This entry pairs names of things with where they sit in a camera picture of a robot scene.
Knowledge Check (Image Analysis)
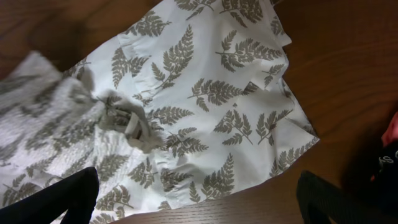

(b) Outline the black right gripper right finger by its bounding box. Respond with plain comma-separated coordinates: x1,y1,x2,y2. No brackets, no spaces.
296,170,397,224

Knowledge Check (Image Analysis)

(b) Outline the white fern print dress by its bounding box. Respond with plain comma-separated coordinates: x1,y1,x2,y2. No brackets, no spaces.
1,0,318,223

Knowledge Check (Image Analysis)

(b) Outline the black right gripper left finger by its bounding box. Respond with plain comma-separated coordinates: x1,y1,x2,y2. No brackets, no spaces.
1,167,100,224

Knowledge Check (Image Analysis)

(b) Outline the black garment with label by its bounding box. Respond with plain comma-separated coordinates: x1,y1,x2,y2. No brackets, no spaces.
371,141,397,217

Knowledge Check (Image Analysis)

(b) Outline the pink cloth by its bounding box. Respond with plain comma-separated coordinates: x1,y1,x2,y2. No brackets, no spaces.
381,112,398,147

